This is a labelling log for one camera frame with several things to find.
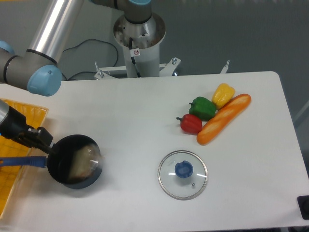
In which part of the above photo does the glass lid with blue knob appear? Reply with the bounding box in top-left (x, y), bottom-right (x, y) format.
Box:
top-left (157, 150), bottom-right (208, 201)

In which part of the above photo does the yellow woven basket tray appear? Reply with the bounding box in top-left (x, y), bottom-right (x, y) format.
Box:
top-left (0, 99), bottom-right (49, 218)

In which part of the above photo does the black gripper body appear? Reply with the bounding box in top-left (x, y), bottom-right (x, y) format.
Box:
top-left (0, 106), bottom-right (54, 151)

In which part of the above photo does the plastic toast slice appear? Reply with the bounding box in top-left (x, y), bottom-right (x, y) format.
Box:
top-left (68, 144), bottom-right (102, 184)

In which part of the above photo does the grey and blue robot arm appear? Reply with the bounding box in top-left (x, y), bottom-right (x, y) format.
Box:
top-left (0, 0), bottom-right (84, 153)

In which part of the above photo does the black device at table corner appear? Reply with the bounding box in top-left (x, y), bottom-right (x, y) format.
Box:
top-left (297, 195), bottom-right (309, 220)

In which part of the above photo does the red toy bell pepper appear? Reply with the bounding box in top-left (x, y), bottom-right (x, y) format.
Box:
top-left (176, 114), bottom-right (202, 135)

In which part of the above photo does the black power cable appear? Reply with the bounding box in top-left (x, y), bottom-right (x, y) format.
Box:
top-left (61, 38), bottom-right (119, 81)

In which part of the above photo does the yellow toy bell pepper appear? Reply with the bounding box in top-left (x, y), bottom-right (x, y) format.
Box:
top-left (211, 83), bottom-right (235, 110)

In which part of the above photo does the orange toy baguette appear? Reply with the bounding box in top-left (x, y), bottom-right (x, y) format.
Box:
top-left (197, 94), bottom-right (252, 145)

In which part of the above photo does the black pot with blue handle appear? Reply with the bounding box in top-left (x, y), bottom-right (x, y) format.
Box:
top-left (0, 134), bottom-right (102, 189)

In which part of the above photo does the green toy bell pepper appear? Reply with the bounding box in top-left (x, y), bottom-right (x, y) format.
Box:
top-left (189, 97), bottom-right (216, 121)

